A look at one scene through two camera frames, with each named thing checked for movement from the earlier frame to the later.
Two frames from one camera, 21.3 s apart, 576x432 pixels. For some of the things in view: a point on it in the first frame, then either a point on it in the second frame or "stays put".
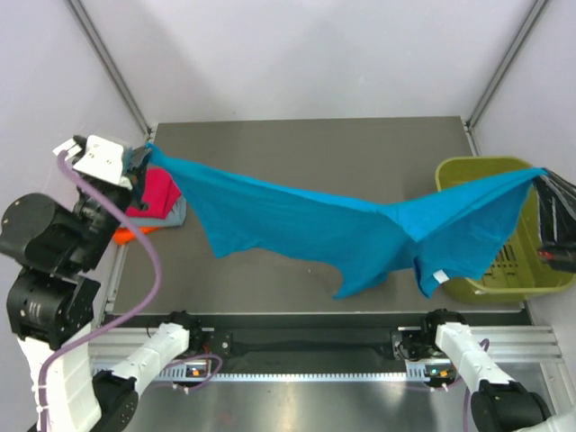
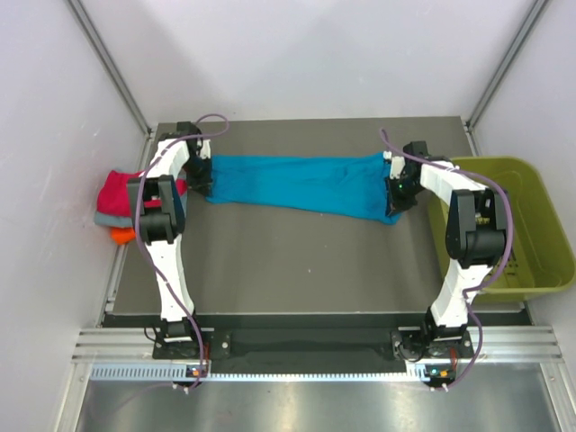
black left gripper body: x=137 y=184 -> x=198 y=173
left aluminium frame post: x=112 y=67 stays put
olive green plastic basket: x=519 y=274 stays put
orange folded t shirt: x=125 y=235 stays put
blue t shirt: x=442 y=237 -> x=349 y=185
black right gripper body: x=564 y=254 -> x=401 y=193
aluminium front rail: x=500 y=344 stays put
